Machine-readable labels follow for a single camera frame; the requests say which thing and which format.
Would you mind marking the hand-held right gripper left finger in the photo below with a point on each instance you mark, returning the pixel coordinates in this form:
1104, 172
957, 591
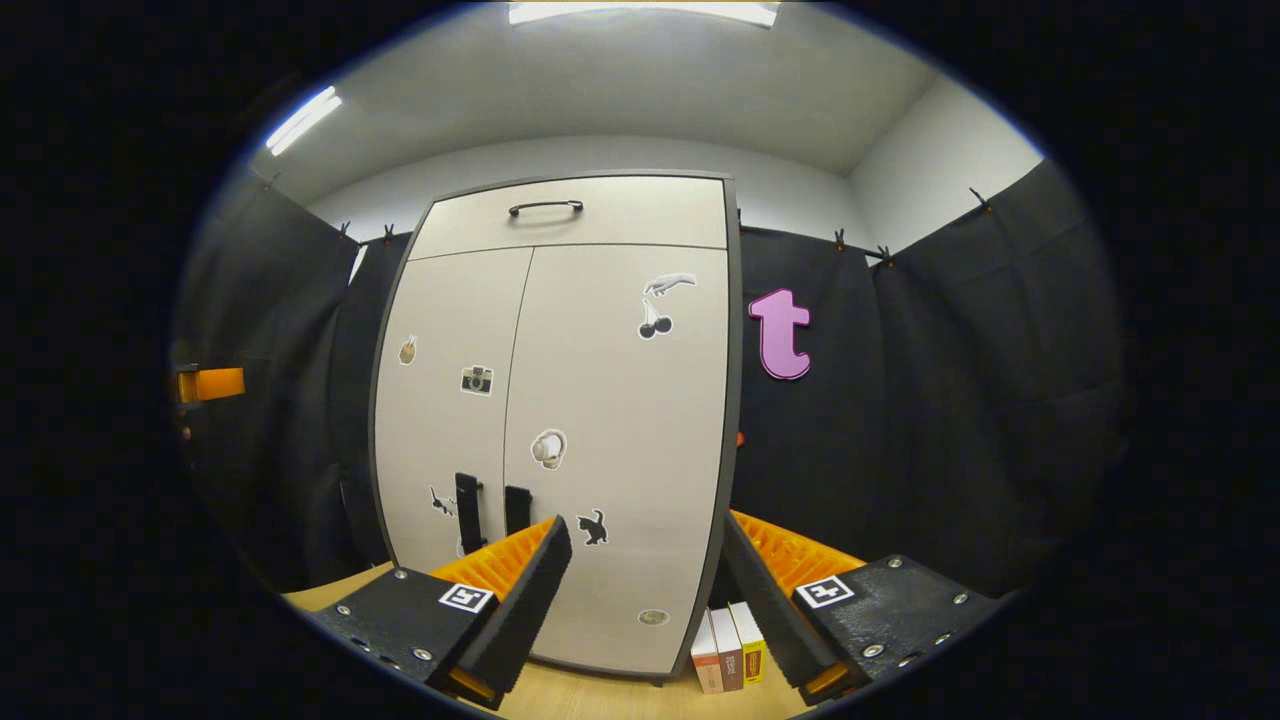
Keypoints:
525, 600

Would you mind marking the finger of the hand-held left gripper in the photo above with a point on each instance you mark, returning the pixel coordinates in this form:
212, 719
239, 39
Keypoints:
220, 384

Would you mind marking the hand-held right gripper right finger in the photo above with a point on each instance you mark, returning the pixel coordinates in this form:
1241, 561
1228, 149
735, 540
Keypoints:
770, 610

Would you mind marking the white shoe cabinet door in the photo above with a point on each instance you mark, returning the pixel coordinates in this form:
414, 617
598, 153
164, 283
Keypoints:
620, 400
450, 300

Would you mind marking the white shoe cabinet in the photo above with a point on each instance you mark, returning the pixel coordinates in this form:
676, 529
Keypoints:
735, 350

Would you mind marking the brown white small box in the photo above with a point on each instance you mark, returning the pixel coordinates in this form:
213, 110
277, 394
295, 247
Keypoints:
728, 655

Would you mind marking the orange white small box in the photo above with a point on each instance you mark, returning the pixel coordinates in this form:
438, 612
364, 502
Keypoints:
706, 665

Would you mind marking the ceiling light panel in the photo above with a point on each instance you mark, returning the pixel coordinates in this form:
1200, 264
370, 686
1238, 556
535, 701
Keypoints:
303, 120
640, 12

